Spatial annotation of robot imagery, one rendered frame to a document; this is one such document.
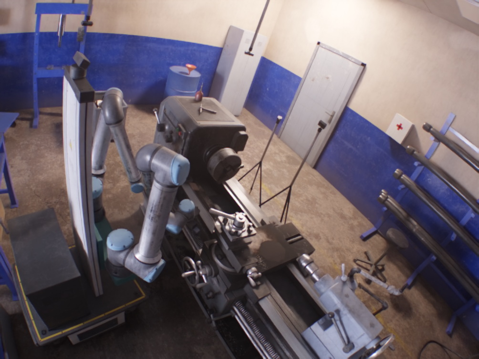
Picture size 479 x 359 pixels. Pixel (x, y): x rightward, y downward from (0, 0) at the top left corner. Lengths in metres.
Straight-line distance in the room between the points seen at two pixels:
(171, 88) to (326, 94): 2.71
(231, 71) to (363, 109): 2.55
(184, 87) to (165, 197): 3.73
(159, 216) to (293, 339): 0.99
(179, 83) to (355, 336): 4.34
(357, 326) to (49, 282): 1.58
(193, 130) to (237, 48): 3.52
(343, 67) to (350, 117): 0.86
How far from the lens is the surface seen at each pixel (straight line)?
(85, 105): 1.05
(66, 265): 1.60
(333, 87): 4.94
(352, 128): 4.72
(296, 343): 1.61
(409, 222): 3.99
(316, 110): 5.11
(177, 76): 4.74
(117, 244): 1.48
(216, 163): 1.92
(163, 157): 1.10
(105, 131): 1.73
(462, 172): 4.18
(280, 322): 1.62
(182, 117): 2.07
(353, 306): 1.50
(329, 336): 1.55
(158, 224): 1.25
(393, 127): 4.28
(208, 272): 1.57
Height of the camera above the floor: 2.16
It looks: 33 degrees down
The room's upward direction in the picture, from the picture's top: 22 degrees clockwise
